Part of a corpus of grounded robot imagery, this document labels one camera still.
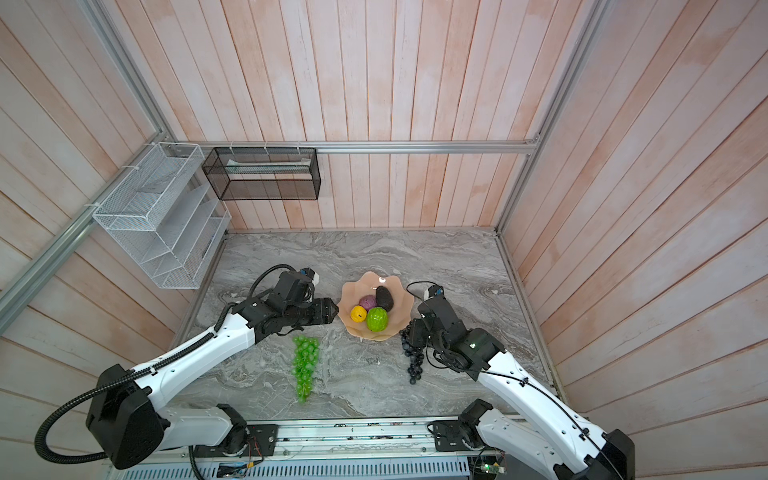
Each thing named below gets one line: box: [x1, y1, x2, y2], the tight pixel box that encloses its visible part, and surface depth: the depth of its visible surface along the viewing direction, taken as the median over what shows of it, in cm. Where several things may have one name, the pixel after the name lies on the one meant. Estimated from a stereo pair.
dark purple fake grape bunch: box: [399, 320, 425, 385], surface depth 84 cm
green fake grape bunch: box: [292, 335, 320, 404], surface depth 84 cm
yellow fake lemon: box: [350, 305, 367, 323], surface depth 92 cm
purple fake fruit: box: [359, 294, 377, 312], surface depth 95 cm
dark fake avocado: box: [375, 285, 394, 312], surface depth 98 cm
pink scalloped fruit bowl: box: [337, 271, 415, 341], surface depth 97 cm
